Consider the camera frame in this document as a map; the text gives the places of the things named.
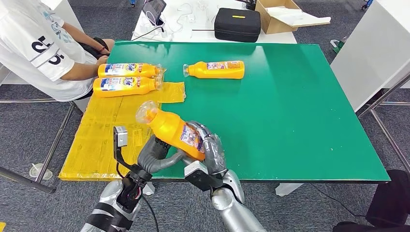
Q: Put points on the person's right forearm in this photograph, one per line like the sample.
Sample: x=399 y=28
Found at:
x=80 y=72

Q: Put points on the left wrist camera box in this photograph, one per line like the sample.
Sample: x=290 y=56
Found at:
x=121 y=136

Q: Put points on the yellow taped mat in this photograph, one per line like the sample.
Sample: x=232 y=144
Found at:
x=102 y=137

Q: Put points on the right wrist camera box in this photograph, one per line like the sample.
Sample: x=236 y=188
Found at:
x=200 y=177

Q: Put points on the white table foot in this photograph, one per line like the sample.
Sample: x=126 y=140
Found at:
x=150 y=189
x=288 y=189

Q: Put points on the orange detergent bottle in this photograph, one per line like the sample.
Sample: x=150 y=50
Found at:
x=121 y=87
x=128 y=69
x=198 y=70
x=166 y=128

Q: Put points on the person's left forearm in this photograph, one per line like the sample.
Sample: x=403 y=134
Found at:
x=83 y=37

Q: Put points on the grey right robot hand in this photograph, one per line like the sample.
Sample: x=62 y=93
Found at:
x=213 y=153

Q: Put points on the clear plastic cup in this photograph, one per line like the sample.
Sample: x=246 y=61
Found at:
x=33 y=173

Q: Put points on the person's right hand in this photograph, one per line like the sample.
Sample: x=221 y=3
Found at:
x=102 y=60

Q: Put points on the large white cabinet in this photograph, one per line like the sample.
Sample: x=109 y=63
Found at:
x=368 y=48

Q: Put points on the white foam sheet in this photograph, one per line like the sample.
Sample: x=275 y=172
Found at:
x=299 y=17

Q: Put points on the tablet on stand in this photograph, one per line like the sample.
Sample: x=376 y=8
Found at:
x=154 y=9

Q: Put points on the small green object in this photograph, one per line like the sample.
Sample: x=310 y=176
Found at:
x=338 y=47

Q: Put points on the black chair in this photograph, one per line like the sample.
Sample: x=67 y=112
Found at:
x=390 y=198

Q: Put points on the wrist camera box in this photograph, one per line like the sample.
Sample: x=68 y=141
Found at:
x=121 y=136
x=200 y=177

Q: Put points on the yellow floor marker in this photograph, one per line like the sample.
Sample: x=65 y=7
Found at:
x=1 y=228

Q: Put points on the black tool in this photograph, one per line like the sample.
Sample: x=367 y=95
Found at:
x=250 y=4

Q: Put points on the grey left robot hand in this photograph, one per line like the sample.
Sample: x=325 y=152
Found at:
x=150 y=157

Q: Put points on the person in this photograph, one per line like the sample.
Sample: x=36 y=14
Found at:
x=32 y=73

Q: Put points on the metal chair frame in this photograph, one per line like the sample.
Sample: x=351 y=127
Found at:
x=22 y=179

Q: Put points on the cardboard box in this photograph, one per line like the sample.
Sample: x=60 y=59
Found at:
x=274 y=25

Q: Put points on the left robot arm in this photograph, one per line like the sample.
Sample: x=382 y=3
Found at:
x=109 y=198

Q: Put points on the black carrying case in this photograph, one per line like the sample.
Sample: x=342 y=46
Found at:
x=237 y=27

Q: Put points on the metal table frame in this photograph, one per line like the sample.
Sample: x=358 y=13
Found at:
x=389 y=92

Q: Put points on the white table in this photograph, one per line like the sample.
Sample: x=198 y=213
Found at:
x=205 y=16

